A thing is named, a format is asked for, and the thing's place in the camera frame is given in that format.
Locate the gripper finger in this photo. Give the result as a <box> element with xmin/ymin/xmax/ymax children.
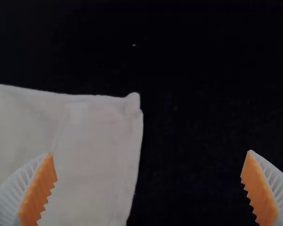
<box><xmin>0</xmin><ymin>152</ymin><xmax>58</xmax><ymax>226</ymax></box>
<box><xmin>240</xmin><ymin>149</ymin><xmax>283</xmax><ymax>226</ymax></box>

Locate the pale towel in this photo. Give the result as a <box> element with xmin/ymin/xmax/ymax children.
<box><xmin>0</xmin><ymin>83</ymin><xmax>143</xmax><ymax>226</ymax></box>

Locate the black mat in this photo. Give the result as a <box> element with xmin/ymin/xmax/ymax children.
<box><xmin>0</xmin><ymin>0</ymin><xmax>283</xmax><ymax>226</ymax></box>

